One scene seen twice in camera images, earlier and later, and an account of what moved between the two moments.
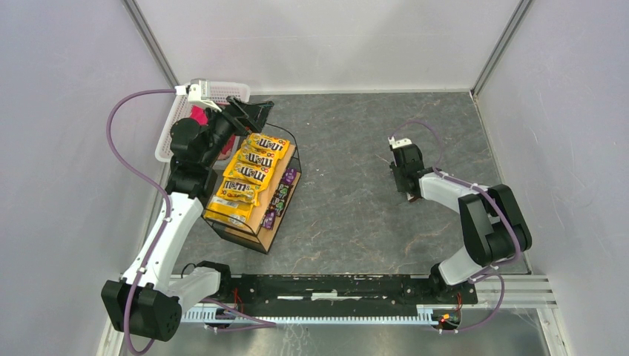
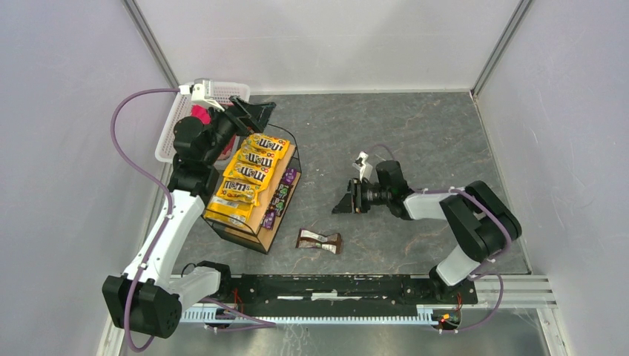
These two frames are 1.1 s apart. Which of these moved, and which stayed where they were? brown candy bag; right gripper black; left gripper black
Moved: right gripper black; brown candy bag
Stayed: left gripper black
